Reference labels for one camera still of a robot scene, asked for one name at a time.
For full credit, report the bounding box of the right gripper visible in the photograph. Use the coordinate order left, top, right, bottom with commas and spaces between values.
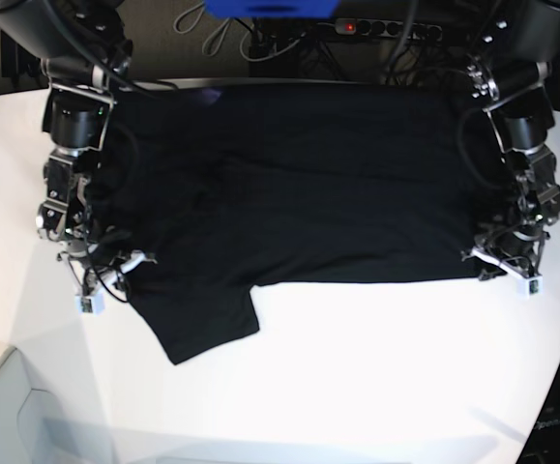
56, 239, 158, 298

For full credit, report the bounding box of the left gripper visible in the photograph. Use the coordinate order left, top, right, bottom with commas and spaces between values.
461, 224, 550, 280

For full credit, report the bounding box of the black t-shirt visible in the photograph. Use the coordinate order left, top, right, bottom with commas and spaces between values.
87, 84, 511, 364

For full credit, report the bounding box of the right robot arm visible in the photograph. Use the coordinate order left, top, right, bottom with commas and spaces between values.
0, 1, 151, 312

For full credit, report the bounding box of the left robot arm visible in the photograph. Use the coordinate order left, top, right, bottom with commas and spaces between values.
455, 1, 560, 281

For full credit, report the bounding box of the grey bin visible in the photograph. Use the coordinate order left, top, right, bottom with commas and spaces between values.
0, 347, 115, 463

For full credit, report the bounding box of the black power strip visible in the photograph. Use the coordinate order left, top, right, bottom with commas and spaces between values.
334, 18, 444, 43

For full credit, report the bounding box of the blue box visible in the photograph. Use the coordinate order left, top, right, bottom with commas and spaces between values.
205, 0, 339, 18

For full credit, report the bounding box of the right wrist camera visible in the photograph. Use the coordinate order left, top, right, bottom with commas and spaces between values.
74, 294, 104, 315

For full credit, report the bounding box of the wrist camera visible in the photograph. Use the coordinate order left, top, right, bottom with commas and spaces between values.
518, 275, 544, 298
74, 294, 104, 315

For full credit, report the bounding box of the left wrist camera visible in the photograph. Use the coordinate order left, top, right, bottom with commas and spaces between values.
518, 275, 544, 298

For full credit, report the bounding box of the white cable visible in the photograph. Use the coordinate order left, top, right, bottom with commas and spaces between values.
172, 4, 235, 57

